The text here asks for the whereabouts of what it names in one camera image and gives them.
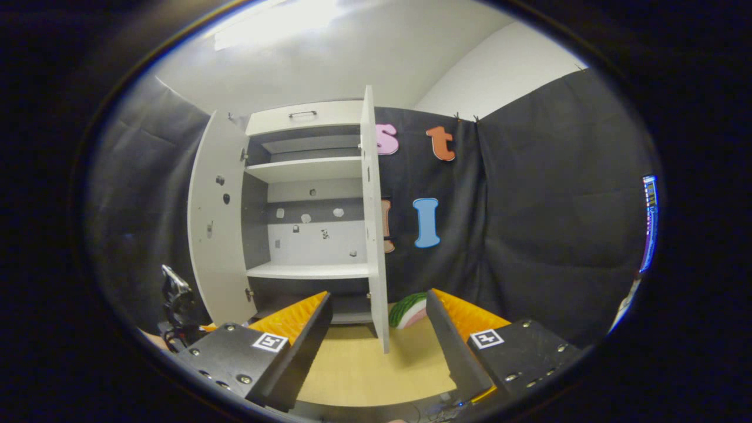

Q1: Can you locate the white and grey cabinet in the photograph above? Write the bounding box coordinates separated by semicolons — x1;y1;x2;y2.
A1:
241;99;377;325

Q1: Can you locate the black backdrop cloth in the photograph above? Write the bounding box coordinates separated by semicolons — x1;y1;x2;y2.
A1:
87;66;660;348

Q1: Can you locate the white cabinet door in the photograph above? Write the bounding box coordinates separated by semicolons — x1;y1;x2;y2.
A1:
359;85;391;354
187;110;260;327

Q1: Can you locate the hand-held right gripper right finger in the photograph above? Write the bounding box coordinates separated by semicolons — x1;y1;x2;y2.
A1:
424;288;583;405

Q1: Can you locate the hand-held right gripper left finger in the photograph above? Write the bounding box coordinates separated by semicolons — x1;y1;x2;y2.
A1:
162;292;334;413

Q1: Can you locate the white cabinet drawer front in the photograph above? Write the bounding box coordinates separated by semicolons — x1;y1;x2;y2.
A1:
245;100;364;137

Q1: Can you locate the white cabinet shelf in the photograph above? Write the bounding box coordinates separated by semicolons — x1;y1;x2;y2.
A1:
244;156;362;184
246;262;371;280

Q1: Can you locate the computer screen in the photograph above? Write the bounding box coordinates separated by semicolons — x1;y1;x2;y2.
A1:
639;174;660;274

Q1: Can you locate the watermelon slice coaster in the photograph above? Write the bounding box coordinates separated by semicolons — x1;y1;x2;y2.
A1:
388;292;429;330

